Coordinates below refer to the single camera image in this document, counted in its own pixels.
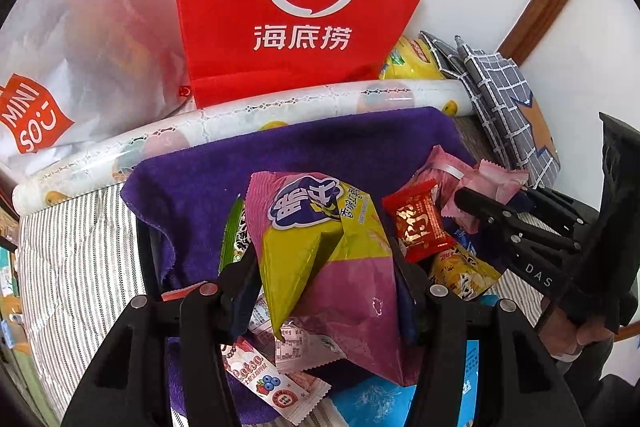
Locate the person's right hand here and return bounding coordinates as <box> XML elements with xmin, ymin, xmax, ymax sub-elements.
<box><xmin>539</xmin><ymin>302</ymin><xmax>617</xmax><ymax>359</ymax></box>

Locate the white plastic shopping bag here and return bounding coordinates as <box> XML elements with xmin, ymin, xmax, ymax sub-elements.
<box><xmin>0</xmin><ymin>0</ymin><xmax>195</xmax><ymax>178</ymax></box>

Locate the red candy packet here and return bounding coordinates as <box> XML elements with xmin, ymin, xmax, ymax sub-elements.
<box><xmin>382</xmin><ymin>180</ymin><xmax>451</xmax><ymax>264</ymax></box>

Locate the grey plaid cloth with star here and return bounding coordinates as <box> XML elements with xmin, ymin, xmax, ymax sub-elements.
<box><xmin>419</xmin><ymin>31</ymin><xmax>561</xmax><ymax>188</ymax></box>

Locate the small blue snack packet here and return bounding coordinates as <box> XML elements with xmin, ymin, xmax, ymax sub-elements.
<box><xmin>452</xmin><ymin>229</ymin><xmax>479</xmax><ymax>256</ymax></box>

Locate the pink white strip snack packet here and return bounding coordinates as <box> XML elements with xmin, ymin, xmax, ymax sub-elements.
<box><xmin>222</xmin><ymin>341</ymin><xmax>332</xmax><ymax>424</ymax></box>

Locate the yellow triangular snack packet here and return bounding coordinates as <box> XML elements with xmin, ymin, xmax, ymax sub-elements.
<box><xmin>429</xmin><ymin>244</ymin><xmax>502</xmax><ymax>303</ymax></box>

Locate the yellow drink mix packet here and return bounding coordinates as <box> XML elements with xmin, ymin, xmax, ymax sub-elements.
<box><xmin>378</xmin><ymin>36</ymin><xmax>446</xmax><ymax>81</ymax></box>

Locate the pink and yellow snack packet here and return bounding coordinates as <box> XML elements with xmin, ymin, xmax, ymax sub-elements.
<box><xmin>248</xmin><ymin>171</ymin><xmax>423</xmax><ymax>388</ymax></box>

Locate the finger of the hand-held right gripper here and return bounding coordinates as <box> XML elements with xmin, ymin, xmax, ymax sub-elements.
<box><xmin>515</xmin><ymin>187</ymin><xmax>601</xmax><ymax>234</ymax></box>
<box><xmin>452</xmin><ymin>187</ymin><xmax>578</xmax><ymax>269</ymax></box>

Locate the red paper bag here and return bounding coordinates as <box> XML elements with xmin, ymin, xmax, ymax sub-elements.
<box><xmin>172</xmin><ymin>0</ymin><xmax>466</xmax><ymax>109</ymax></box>

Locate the blue tissue pack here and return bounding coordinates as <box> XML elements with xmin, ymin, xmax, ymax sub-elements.
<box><xmin>330</xmin><ymin>339</ymin><xmax>481</xmax><ymax>427</ymax></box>

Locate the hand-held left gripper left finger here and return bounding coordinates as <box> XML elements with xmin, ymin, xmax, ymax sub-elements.
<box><xmin>60</xmin><ymin>251</ymin><xmax>263</xmax><ymax>427</ymax></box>

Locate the green triangular snack packet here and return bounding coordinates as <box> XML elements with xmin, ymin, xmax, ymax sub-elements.
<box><xmin>219</xmin><ymin>194</ymin><xmax>252</xmax><ymax>273</ymax></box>

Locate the purple towel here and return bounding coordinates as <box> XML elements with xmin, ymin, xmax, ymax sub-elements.
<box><xmin>120</xmin><ymin>106</ymin><xmax>481</xmax><ymax>425</ymax></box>

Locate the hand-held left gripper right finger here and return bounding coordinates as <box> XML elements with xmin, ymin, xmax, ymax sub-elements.
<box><xmin>390</xmin><ymin>239</ymin><xmax>583</xmax><ymax>427</ymax></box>

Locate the striped mattress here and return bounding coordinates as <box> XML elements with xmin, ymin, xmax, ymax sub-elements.
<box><xmin>15</xmin><ymin>114</ymin><xmax>551</xmax><ymax>427</ymax></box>

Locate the fruit patterned paper roll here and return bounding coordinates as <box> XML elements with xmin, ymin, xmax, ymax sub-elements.
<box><xmin>12</xmin><ymin>78</ymin><xmax>473</xmax><ymax>216</ymax></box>

